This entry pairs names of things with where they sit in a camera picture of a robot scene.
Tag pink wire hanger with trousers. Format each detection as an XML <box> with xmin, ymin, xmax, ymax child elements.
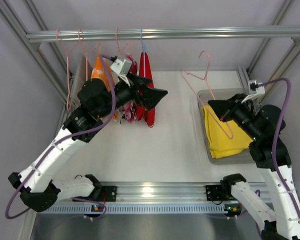
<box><xmin>180</xmin><ymin>50</ymin><xmax>234</xmax><ymax>140</ymax></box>

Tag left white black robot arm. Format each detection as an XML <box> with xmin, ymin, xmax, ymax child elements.
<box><xmin>8</xmin><ymin>73</ymin><xmax>168</xmax><ymax>213</ymax></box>

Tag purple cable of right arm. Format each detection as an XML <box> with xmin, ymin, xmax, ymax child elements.
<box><xmin>257</xmin><ymin>77</ymin><xmax>300</xmax><ymax>238</ymax></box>

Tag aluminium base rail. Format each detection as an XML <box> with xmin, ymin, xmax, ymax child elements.
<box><xmin>57</xmin><ymin>181</ymin><xmax>271</xmax><ymax>205</ymax></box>

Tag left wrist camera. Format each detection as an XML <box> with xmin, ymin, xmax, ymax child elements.
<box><xmin>110</xmin><ymin>55</ymin><xmax>133</xmax><ymax>86</ymax></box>

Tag pink camouflage trousers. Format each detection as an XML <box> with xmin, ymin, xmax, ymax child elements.
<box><xmin>120</xmin><ymin>53</ymin><xmax>138</xmax><ymax>124</ymax></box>

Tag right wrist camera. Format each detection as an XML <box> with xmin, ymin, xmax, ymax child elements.
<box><xmin>241</xmin><ymin>80</ymin><xmax>265</xmax><ymax>104</ymax></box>

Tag red trousers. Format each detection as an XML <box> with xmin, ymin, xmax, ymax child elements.
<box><xmin>136</xmin><ymin>52</ymin><xmax>156</xmax><ymax>128</ymax></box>

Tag grey trousers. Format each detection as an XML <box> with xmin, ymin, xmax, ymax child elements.
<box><xmin>70</xmin><ymin>54</ymin><xmax>93</xmax><ymax>112</ymax></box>

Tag aluminium hanging rail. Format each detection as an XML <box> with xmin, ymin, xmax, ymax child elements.
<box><xmin>25</xmin><ymin>25</ymin><xmax>300</xmax><ymax>43</ymax></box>

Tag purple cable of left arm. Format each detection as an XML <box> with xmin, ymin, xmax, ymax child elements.
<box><xmin>4</xmin><ymin>53</ymin><xmax>117</xmax><ymax>220</ymax></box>

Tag pink hanger of camouflage trousers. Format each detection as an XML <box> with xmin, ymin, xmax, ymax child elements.
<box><xmin>115</xmin><ymin>27</ymin><xmax>132</xmax><ymax>55</ymax></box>

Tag pink hanger of orange trousers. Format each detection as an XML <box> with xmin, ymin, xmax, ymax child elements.
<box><xmin>77</xmin><ymin>28</ymin><xmax>101</xmax><ymax>82</ymax></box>

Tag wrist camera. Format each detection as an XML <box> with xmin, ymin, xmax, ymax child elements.
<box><xmin>110</xmin><ymin>55</ymin><xmax>133</xmax><ymax>86</ymax></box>
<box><xmin>241</xmin><ymin>80</ymin><xmax>265</xmax><ymax>104</ymax></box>

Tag yellow trousers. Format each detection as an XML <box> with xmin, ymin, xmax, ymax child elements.
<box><xmin>201</xmin><ymin>105</ymin><xmax>253</xmax><ymax>159</ymax></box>

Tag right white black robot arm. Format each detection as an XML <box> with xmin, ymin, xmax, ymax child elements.
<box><xmin>208</xmin><ymin>93</ymin><xmax>300</xmax><ymax>240</ymax></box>

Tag aluminium frame post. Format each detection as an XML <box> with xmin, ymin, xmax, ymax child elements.
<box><xmin>247</xmin><ymin>0</ymin><xmax>300</xmax><ymax>106</ymax></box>

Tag orange white trousers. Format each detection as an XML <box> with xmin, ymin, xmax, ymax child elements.
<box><xmin>90</xmin><ymin>51</ymin><xmax>118</xmax><ymax>123</ymax></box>

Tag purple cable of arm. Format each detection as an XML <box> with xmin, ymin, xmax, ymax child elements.
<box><xmin>257</xmin><ymin>77</ymin><xmax>300</xmax><ymax>238</ymax></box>
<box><xmin>4</xmin><ymin>53</ymin><xmax>117</xmax><ymax>220</ymax></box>

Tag blue wire hanger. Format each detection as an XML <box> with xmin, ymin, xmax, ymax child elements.
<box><xmin>139</xmin><ymin>27</ymin><xmax>149</xmax><ymax>78</ymax></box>

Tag grey slotted cable duct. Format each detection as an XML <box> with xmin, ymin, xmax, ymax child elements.
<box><xmin>42</xmin><ymin>202</ymin><xmax>227</xmax><ymax>215</ymax></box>

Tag clear plastic bin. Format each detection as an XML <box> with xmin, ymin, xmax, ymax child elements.
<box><xmin>196</xmin><ymin>87</ymin><xmax>258</xmax><ymax>165</ymax></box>

